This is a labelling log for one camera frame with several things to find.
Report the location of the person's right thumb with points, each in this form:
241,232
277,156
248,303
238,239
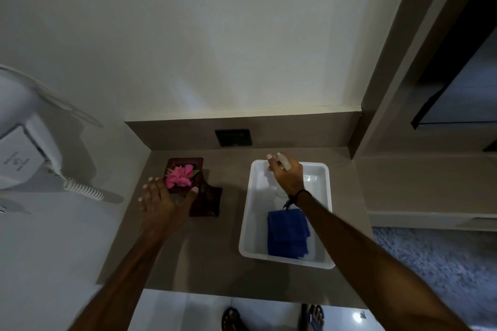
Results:
271,163

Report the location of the person's left hand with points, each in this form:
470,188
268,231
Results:
161,210

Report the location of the person's left forearm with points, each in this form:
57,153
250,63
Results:
120,288

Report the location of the dark wooden dish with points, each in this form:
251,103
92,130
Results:
207,201

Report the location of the clear spray bottle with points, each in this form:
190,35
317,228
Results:
282,161

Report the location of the person's right forearm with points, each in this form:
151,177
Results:
369,261

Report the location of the black wall socket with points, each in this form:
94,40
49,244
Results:
233,138

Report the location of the dark wooden flower tray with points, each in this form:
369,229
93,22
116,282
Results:
174,162

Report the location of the black right sandal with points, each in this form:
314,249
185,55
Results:
313,319

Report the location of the black wristband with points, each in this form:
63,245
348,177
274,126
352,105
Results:
298,195

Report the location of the pink flower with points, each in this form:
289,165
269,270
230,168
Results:
180,176

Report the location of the white plastic tray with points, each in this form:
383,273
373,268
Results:
322,226

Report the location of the blue folded cloth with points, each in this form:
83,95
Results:
288,233

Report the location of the black left sandal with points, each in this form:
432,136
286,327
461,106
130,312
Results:
233,321

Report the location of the person's left thumb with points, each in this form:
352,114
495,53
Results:
191,195

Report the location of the white wall hair dryer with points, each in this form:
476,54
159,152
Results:
27,136

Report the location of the black sandal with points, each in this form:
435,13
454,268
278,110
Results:
313,319
233,321

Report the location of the person's right hand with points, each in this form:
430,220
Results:
290,179

